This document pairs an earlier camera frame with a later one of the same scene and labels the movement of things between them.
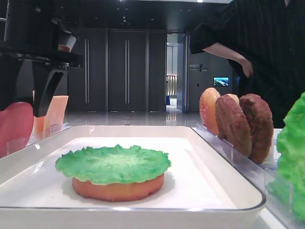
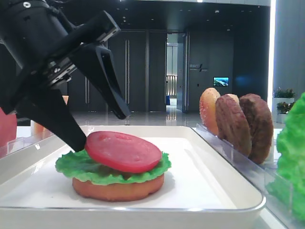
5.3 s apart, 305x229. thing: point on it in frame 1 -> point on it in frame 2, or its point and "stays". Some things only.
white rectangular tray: [201, 190] stays
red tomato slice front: [16, 121] -> [122, 152]
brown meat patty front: [232, 127] stays
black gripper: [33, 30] -> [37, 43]
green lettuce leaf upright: [288, 182] stays
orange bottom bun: [96, 191] stays
